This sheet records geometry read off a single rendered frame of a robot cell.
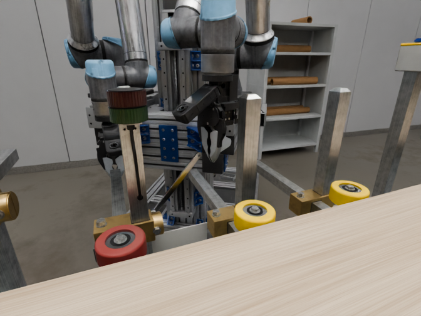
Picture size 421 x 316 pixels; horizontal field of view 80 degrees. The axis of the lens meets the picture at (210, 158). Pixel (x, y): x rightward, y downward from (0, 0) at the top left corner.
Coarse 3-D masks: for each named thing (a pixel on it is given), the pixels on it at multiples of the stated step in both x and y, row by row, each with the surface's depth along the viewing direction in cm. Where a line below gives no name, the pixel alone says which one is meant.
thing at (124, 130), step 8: (112, 88) 40; (120, 88) 40; (128, 88) 40; (136, 88) 40; (120, 128) 44; (128, 128) 41; (136, 128) 45; (136, 160) 46; (136, 168) 47; (136, 176) 48
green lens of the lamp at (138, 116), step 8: (112, 112) 38; (120, 112) 38; (128, 112) 38; (136, 112) 39; (144, 112) 40; (112, 120) 39; (120, 120) 38; (128, 120) 38; (136, 120) 39; (144, 120) 40
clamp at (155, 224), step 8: (112, 216) 54; (120, 216) 54; (128, 216) 54; (152, 216) 54; (160, 216) 54; (112, 224) 51; (120, 224) 51; (136, 224) 51; (144, 224) 52; (152, 224) 52; (160, 224) 53; (96, 232) 49; (152, 232) 53; (160, 232) 54; (152, 240) 54
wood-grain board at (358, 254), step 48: (240, 240) 42; (288, 240) 42; (336, 240) 42; (384, 240) 42; (48, 288) 33; (96, 288) 33; (144, 288) 33; (192, 288) 33; (240, 288) 33; (288, 288) 33; (336, 288) 33; (384, 288) 33
